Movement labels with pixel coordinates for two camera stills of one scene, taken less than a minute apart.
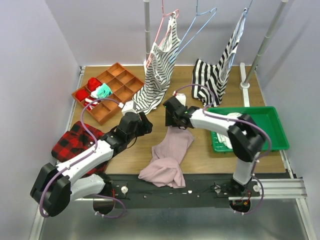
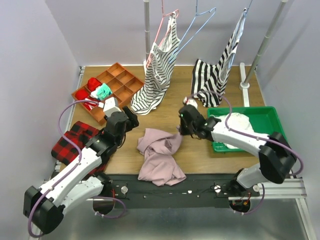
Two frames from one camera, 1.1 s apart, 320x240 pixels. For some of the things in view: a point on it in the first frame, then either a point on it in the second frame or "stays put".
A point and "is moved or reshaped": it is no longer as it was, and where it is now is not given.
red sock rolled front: [81, 94] stays put
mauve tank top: [163, 170] is moved or reshaped
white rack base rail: [243, 86] stays put
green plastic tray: [268, 118] stays put
